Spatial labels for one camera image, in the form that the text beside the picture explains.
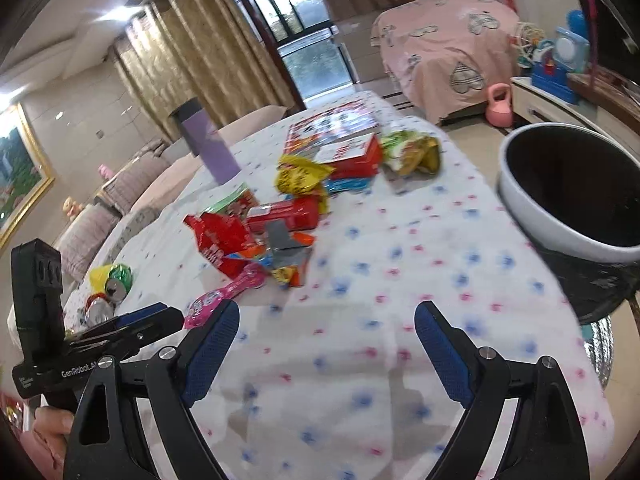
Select orange snack wrapper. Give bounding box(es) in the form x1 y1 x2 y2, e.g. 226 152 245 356
271 264 307 288

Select red snack bag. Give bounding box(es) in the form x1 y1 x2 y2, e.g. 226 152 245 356
183 211 262 279

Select white tv cabinet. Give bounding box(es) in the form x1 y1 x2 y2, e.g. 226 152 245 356
510 74 640 142

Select glass balcony door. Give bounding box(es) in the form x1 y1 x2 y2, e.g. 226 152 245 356
244 0 362 107

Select toy ferris wheel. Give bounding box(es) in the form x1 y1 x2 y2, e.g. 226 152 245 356
514 22 545 70

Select red and white carton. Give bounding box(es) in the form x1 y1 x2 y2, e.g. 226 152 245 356
315 134 384 181

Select pink candy wrapper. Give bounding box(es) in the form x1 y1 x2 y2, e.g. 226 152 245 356
183 267 266 331

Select blue candy wrapper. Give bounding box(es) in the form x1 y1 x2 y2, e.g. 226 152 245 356
324 176 375 196

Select black round stool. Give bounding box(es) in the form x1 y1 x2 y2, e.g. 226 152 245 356
532 240 640 325

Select pink heart-patterned bed cover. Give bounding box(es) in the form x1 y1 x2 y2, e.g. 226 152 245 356
370 0 522 127

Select black television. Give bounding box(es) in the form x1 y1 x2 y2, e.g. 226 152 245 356
560 0 640 83

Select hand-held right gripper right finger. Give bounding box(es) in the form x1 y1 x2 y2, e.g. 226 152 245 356
414 301 584 480

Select grey foil wrapper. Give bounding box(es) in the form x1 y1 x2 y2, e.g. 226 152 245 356
264 221 315 270

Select blue toy machine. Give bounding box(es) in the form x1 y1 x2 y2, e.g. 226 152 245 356
530 25 592 107

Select beige sofa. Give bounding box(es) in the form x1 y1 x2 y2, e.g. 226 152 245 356
54 105 301 291

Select green drink can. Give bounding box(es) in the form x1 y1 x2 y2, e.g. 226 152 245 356
101 264 134 305

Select green and gold drink pouch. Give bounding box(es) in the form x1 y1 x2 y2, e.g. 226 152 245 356
380 130 444 178

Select red snack packet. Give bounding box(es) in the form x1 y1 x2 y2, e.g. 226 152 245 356
246 195 322 234

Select gold curtains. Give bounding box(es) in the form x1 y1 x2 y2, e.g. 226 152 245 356
107 0 303 145

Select yellow snack bag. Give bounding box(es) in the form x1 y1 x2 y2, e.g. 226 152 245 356
276 154 335 197

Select framed landscape painting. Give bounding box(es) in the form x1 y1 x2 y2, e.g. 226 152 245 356
0 102 56 252

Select person's left hand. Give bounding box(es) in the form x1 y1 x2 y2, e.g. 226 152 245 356
30 405 76 480

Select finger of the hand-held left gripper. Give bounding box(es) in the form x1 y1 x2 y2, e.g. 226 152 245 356
65 308 185 362
80 302 169 341

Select pink kettlebell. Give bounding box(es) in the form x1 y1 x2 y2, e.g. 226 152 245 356
485 83 516 128

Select colourful car picture book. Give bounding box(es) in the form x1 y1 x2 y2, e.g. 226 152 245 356
283 101 380 162

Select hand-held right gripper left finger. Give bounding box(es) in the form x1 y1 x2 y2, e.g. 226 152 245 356
62 299 241 480

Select purple bottle with black cap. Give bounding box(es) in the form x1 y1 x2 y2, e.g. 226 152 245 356
169 97 242 184

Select green milk carton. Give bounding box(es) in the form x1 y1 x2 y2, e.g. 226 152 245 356
201 183 259 217

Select white round bin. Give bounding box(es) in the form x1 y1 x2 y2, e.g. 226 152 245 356
496 122 640 264

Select red drink can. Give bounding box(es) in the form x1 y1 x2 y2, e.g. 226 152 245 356
84 294 120 325

